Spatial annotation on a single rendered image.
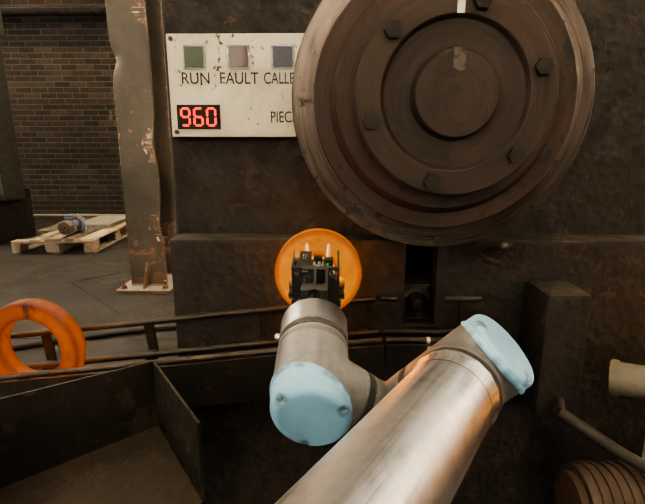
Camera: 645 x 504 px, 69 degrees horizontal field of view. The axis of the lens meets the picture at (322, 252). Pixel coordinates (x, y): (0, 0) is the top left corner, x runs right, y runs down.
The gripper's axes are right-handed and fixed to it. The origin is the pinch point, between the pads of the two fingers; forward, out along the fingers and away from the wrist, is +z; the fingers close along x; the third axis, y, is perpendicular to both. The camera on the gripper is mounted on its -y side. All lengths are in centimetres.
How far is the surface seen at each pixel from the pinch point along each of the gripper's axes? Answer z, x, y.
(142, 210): 232, 132, -96
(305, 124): 3.0, 2.0, 23.5
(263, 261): 5.4, 10.6, -3.2
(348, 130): -0.8, -4.7, 23.6
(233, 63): 18.3, 15.7, 30.5
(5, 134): 406, 335, -91
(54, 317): -5.0, 47.3, -9.2
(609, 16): 23, -52, 38
